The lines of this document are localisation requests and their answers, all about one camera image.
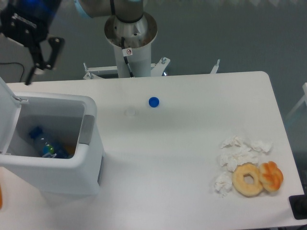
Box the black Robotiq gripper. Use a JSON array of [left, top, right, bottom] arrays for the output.
[[0, 0, 65, 85]]

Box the white trash can lid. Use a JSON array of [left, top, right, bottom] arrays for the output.
[[0, 78, 29, 154]]

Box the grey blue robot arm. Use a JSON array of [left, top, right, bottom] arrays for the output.
[[0, 0, 143, 85]]

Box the white trash can body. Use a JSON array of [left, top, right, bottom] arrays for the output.
[[0, 92, 104, 195]]

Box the blue bottle cap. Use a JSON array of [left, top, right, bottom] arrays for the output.
[[148, 97, 160, 108]]

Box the blue plastic bottle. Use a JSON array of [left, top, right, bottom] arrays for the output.
[[28, 126, 71, 159]]

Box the orange object at edge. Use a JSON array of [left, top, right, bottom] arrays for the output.
[[0, 186, 3, 210]]

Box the crumpled white tissue large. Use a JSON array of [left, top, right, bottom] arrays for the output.
[[217, 136, 273, 172]]

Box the crumpled white tissue small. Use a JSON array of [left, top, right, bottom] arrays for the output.
[[213, 172, 233, 197]]

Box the orange glazed twisted bun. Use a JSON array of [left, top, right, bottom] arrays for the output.
[[259, 161, 283, 192]]

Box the black device at corner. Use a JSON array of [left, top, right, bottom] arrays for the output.
[[289, 195, 307, 220]]

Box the black cable on floor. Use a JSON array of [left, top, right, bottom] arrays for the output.
[[0, 62, 25, 82]]

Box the black cable on pedestal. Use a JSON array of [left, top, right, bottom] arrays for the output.
[[120, 36, 134, 78]]

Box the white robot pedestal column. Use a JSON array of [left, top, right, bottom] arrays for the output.
[[104, 12, 157, 78]]

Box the white metal base frame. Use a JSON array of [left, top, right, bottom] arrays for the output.
[[83, 57, 221, 80]]

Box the plain ring donut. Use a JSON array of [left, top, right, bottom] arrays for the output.
[[232, 163, 263, 197]]

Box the white frame at right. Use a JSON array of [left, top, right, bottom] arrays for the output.
[[285, 83, 307, 127]]

